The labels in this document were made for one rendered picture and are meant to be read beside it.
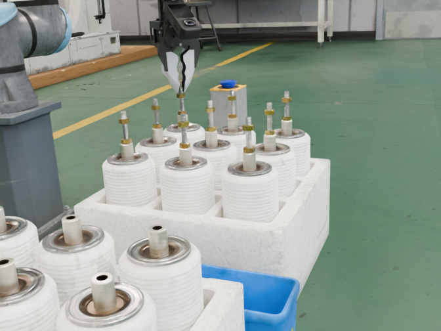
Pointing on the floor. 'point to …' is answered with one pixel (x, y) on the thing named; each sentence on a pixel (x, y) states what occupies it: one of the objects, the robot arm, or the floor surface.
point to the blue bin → (262, 297)
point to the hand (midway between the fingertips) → (181, 87)
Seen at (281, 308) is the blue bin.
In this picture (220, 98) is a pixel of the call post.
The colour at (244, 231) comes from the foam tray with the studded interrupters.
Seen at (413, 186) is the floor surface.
